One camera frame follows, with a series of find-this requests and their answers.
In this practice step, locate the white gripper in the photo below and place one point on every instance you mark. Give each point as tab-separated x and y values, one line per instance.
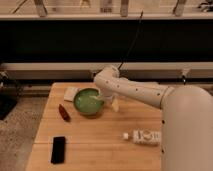
113	101

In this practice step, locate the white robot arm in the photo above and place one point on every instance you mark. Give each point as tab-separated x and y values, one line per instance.
186	118

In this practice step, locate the red chili pepper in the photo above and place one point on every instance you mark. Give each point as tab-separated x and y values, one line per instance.
64	114

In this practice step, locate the clear plastic bottle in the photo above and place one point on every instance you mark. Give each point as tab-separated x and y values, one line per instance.
144	137

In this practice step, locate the white rectangular block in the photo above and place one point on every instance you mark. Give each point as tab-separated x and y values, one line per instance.
70	93

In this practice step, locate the black smartphone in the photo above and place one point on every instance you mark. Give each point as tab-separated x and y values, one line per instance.
58	150

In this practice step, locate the green ceramic bowl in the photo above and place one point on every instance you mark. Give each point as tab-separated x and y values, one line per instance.
86	103

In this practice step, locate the black equipment at left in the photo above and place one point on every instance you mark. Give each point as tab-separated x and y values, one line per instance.
7	103

